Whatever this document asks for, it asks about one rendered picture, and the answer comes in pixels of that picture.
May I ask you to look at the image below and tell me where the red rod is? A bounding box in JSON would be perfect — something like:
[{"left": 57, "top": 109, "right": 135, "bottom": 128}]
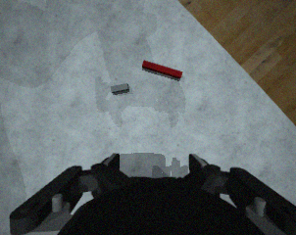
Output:
[{"left": 142, "top": 61, "right": 183, "bottom": 79}]

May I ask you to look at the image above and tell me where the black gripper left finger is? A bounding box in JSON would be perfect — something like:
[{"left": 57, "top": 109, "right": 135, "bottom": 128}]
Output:
[{"left": 10, "top": 154, "right": 142, "bottom": 235}]

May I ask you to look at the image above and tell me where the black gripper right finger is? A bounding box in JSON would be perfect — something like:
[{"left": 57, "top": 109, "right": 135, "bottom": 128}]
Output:
[{"left": 173, "top": 154, "right": 296, "bottom": 235}]

